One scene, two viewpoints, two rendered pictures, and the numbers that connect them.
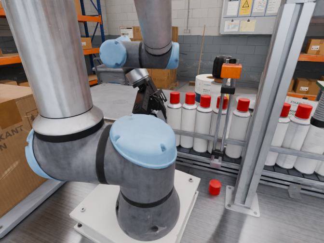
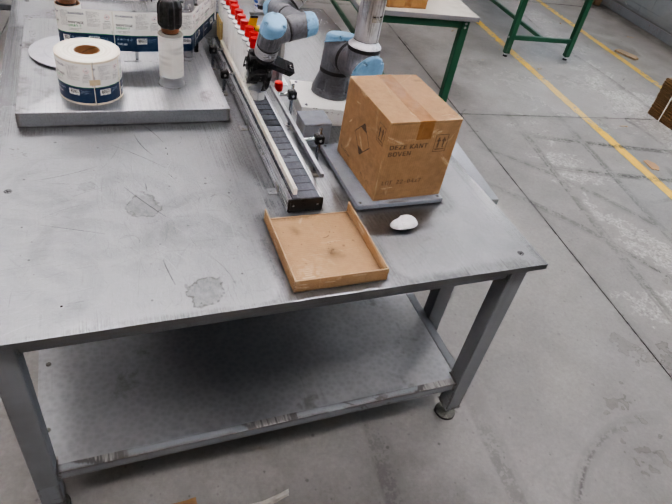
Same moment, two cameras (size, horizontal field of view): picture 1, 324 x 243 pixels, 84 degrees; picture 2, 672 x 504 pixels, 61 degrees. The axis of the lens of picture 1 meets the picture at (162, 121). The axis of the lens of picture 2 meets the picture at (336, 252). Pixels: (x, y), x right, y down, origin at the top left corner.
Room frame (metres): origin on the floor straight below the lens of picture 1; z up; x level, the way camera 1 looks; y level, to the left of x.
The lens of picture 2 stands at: (1.73, 1.54, 1.84)
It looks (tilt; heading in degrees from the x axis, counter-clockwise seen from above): 40 degrees down; 222
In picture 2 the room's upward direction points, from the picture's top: 12 degrees clockwise
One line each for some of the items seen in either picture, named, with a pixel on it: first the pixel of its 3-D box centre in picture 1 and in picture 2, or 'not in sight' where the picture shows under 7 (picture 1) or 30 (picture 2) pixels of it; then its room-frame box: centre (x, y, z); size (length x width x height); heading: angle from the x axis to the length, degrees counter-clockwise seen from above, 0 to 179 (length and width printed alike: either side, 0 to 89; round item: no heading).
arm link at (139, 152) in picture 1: (141, 154); (340, 50); (0.28, 0.04, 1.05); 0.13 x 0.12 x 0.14; 84
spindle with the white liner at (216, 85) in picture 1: (219, 89); (170, 42); (0.80, -0.26, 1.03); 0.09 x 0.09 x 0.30
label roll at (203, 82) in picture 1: (211, 89); (89, 71); (1.08, -0.30, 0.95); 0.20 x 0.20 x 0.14
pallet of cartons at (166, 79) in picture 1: (151, 59); not in sight; (4.54, 0.27, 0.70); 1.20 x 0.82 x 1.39; 69
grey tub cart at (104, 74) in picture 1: (121, 84); not in sight; (3.02, 0.69, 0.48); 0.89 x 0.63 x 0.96; 172
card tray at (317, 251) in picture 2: not in sight; (323, 243); (0.86, 0.70, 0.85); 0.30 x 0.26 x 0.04; 70
